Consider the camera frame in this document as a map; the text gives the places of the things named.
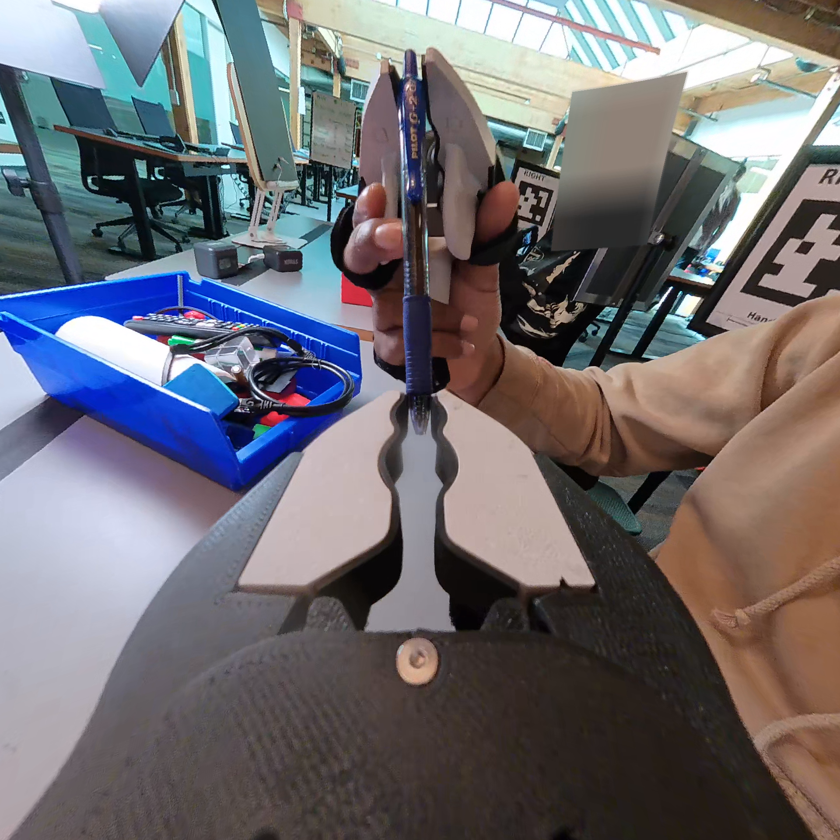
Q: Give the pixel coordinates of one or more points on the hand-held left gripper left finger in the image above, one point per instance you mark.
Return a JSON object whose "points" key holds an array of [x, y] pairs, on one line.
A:
{"points": [[315, 518]]}

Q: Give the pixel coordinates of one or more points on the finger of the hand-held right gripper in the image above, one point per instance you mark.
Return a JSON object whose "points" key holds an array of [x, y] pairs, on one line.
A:
{"points": [[379, 131], [459, 111]]}

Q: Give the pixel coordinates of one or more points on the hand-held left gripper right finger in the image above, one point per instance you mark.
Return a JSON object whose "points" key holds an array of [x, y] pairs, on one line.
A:
{"points": [[512, 518]]}

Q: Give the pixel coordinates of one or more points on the blue ballpoint pen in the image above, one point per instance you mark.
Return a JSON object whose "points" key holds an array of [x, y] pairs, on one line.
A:
{"points": [[413, 197]]}

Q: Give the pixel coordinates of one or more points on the blue storage bin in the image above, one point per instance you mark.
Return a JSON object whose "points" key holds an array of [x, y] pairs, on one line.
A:
{"points": [[131, 420]]}

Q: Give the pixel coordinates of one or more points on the person's right hand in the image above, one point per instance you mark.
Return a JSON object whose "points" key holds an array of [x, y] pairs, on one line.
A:
{"points": [[459, 328]]}

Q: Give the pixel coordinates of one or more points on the flipchart board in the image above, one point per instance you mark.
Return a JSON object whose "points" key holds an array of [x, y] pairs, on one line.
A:
{"points": [[333, 128]]}

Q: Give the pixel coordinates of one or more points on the red storage bin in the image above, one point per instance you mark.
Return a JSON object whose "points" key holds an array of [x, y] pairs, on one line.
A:
{"points": [[354, 292]]}

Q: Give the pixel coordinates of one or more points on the teal office chair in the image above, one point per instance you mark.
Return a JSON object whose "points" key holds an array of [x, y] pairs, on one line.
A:
{"points": [[617, 508]]}

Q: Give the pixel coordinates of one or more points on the small black white marker poster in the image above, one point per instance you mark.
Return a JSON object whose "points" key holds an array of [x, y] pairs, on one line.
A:
{"points": [[535, 197]]}

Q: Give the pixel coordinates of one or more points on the red block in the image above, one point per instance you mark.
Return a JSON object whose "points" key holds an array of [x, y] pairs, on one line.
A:
{"points": [[289, 407]]}

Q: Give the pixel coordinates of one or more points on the white metal stand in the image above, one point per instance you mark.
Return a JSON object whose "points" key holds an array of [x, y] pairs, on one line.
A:
{"points": [[266, 236]]}

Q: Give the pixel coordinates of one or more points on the black small box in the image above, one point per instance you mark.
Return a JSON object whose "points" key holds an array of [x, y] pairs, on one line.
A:
{"points": [[283, 259]]}

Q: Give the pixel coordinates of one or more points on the teal foam block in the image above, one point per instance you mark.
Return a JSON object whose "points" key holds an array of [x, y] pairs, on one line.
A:
{"points": [[203, 390]]}

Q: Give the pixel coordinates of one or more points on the clear acrylic cube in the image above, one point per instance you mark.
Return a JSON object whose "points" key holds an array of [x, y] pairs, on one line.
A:
{"points": [[233, 358]]}

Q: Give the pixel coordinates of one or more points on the black tripod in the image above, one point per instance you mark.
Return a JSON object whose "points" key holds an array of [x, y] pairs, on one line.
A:
{"points": [[633, 302]]}

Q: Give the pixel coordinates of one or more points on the grey cube device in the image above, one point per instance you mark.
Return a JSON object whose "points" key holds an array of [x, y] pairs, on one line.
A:
{"points": [[215, 259]]}

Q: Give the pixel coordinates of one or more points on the black remote control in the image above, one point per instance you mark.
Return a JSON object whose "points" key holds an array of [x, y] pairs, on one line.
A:
{"points": [[190, 326]]}

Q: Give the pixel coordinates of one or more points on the black office chair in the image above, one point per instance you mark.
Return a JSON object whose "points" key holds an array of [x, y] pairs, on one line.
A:
{"points": [[148, 193]]}

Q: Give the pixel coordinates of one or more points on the wooden desk black legs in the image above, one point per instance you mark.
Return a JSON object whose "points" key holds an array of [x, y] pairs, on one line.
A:
{"points": [[131, 141]]}

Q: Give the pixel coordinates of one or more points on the white cylindrical bottle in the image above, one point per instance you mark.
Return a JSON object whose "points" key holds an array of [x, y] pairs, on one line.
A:
{"points": [[111, 344]]}

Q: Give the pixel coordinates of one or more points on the person's beige hoodie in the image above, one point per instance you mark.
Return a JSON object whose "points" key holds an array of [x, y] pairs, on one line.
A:
{"points": [[774, 590]]}

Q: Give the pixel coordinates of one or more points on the black light stand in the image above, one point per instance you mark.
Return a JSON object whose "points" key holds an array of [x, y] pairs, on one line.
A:
{"points": [[39, 177]]}

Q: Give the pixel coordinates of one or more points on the studio light panel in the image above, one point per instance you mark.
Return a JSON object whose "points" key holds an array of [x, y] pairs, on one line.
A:
{"points": [[39, 39]]}

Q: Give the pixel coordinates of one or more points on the large black white marker poster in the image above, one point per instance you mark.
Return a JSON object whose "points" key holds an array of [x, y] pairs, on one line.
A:
{"points": [[807, 249]]}

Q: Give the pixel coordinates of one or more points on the black screen wooden frame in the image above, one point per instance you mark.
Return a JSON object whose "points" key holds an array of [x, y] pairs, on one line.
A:
{"points": [[256, 85]]}

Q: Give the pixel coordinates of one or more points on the dark screen black frame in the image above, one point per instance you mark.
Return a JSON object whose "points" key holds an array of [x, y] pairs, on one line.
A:
{"points": [[705, 197]]}

